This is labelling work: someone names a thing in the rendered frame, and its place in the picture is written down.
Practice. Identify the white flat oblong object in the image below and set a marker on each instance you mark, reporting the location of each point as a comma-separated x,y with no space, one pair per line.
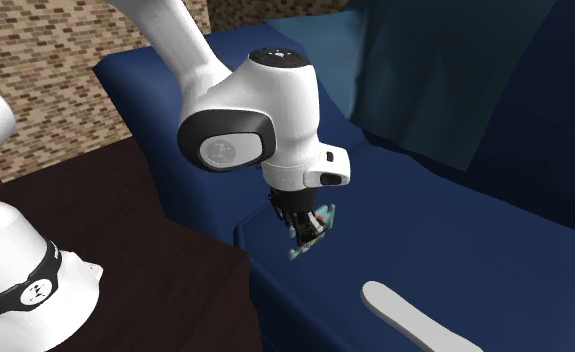
404,314

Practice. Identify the light teal cushion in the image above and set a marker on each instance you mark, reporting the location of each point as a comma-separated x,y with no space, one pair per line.
326,53

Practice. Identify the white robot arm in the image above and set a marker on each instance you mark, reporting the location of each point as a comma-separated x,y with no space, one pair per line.
277,102

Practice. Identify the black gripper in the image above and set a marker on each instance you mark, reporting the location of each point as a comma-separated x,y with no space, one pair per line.
294,202

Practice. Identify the dark teal cushion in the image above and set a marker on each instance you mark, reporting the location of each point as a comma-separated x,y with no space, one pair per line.
443,83

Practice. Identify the dark blue sofa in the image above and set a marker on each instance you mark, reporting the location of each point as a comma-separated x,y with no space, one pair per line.
438,244

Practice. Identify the teal flat patterned object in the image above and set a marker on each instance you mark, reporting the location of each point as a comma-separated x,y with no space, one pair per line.
329,217

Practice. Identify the dark brown robot stand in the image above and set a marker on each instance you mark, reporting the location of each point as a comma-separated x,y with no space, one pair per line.
160,273

